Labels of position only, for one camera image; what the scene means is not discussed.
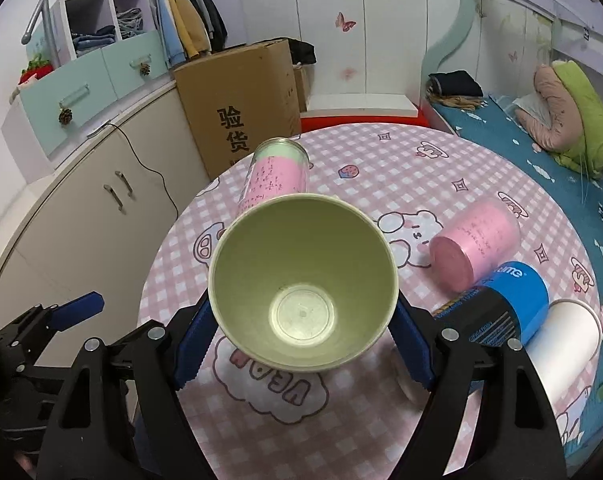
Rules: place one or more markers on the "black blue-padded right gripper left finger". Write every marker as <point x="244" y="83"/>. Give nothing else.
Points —
<point x="118" y="415"/>

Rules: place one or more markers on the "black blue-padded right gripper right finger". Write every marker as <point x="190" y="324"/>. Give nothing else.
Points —
<point x="515" y="435"/>

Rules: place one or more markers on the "light green plastic cup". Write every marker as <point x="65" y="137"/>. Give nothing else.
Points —
<point x="303" y="283"/>

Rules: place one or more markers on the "white plastic cup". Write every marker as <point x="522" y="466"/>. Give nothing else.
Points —
<point x="565" y="343"/>

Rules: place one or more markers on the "pink plastic cup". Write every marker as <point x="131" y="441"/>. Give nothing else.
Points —
<point x="473" y="244"/>

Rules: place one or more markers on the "blue black can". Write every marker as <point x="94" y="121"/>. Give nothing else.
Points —
<point x="510" y="302"/>

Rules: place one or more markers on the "pink checkered cartoon tablecloth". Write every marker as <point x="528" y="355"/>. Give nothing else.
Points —
<point x="354" y="422"/>

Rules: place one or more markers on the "beige low cabinet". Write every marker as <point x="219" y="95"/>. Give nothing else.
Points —
<point x="96" y="223"/>

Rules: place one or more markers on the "teal cartoon bed sheet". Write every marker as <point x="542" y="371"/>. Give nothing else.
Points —
<point x="561" y="215"/>

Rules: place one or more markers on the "pink green clear tumbler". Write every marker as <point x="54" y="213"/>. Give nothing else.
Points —
<point x="278" y="167"/>

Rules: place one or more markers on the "mint drawer unit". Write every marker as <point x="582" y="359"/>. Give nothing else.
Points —
<point x="50" y="118"/>

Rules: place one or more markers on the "green pink plush pillow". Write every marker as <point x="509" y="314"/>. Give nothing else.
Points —
<point x="564" y="116"/>

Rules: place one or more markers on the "red storage box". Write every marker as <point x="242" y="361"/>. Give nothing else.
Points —
<point x="312" y="123"/>

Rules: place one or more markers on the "brown cardboard box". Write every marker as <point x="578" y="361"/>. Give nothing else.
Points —
<point x="238" y="98"/>

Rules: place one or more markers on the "folded dark clothes pile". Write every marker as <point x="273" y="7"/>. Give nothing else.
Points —
<point x="455" y="89"/>

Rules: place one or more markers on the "red strawberry plush toy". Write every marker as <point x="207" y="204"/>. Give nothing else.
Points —
<point x="38" y="67"/>

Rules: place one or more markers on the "hanging clothes row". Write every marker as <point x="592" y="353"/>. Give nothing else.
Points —
<point x="188" y="29"/>

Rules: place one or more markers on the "purple cubby shelf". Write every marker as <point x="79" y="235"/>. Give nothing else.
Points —
<point x="106" y="10"/>

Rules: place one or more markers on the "metal stair handrail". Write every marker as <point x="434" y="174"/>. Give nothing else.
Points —
<point x="42" y="11"/>

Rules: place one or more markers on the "white wardrobe doors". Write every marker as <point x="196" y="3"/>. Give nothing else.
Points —
<point x="369" y="52"/>

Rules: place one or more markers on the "mint bunk bed frame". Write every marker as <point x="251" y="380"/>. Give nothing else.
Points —
<point x="501" y="43"/>

